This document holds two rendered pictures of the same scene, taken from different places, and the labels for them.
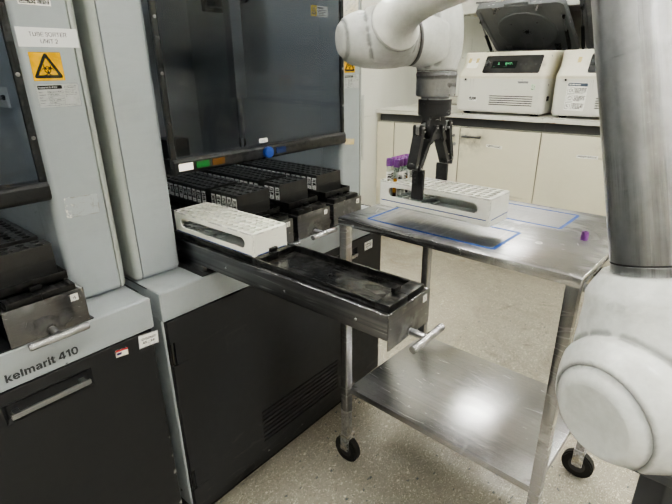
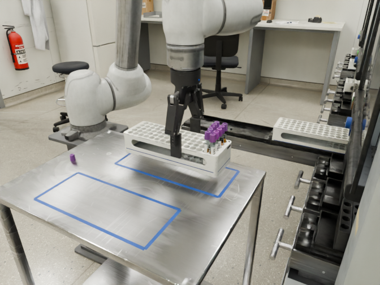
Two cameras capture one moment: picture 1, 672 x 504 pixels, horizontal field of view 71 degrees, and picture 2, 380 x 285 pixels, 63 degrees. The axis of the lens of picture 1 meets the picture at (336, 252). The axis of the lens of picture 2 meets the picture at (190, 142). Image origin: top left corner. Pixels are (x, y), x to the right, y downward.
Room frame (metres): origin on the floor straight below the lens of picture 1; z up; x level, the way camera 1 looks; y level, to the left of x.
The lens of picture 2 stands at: (1.87, -0.40, 1.29)
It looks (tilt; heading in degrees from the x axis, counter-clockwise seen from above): 27 degrees down; 166
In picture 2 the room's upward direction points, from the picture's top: straight up
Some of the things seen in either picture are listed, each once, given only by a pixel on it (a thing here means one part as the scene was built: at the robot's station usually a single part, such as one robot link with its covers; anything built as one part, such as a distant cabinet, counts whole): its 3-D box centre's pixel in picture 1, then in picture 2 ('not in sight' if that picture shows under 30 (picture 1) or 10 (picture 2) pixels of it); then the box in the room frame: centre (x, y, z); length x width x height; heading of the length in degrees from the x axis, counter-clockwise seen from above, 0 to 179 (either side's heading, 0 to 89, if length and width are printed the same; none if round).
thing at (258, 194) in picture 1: (251, 202); (349, 159); (1.23, 0.22, 0.85); 0.12 x 0.02 x 0.06; 140
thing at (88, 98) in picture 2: not in sight; (86, 95); (0.50, -0.54, 0.87); 0.18 x 0.16 x 0.22; 114
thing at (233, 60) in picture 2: not in sight; (220, 59); (-1.67, 0.84, 0.52); 0.64 x 0.60 x 1.05; 160
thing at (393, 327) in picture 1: (282, 269); (265, 141); (0.94, 0.12, 0.78); 0.73 x 0.14 x 0.09; 50
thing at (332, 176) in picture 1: (326, 181); (342, 225); (1.46, 0.03, 0.85); 0.12 x 0.02 x 0.06; 139
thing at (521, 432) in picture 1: (471, 356); (143, 284); (1.15, -0.38, 0.41); 0.67 x 0.46 x 0.82; 47
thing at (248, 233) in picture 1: (228, 229); (319, 137); (1.06, 0.25, 0.83); 0.30 x 0.10 x 0.06; 50
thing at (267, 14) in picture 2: not in sight; (267, 9); (-2.17, 1.63, 1.02); 0.22 x 0.17 x 0.24; 139
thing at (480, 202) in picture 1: (440, 197); (176, 146); (1.11, -0.25, 0.89); 0.30 x 0.10 x 0.06; 48
